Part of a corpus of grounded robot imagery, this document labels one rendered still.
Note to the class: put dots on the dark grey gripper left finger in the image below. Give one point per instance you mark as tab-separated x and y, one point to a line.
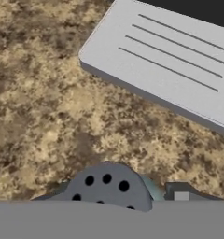
53	195

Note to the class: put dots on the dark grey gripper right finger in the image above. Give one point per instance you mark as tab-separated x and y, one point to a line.
183	191

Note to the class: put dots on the grey sink with drainboard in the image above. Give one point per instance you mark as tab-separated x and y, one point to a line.
166	59

